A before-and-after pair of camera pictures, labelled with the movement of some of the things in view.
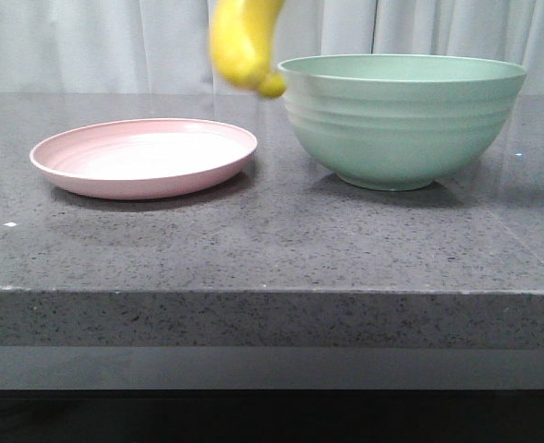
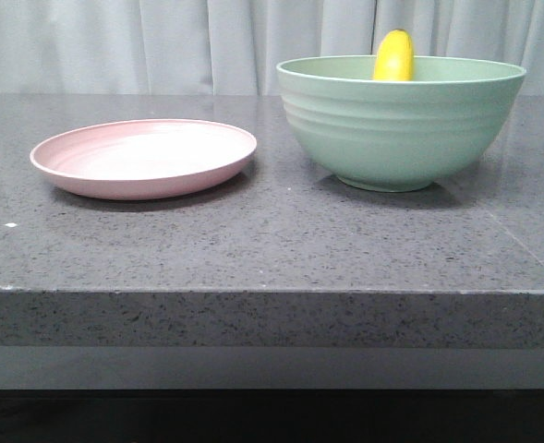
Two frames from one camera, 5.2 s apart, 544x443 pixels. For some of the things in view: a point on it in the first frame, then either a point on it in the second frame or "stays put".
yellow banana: [242, 35] -> [394, 60]
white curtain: [162, 47] stays put
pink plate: [141, 158] stays put
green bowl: [400, 122] stays put
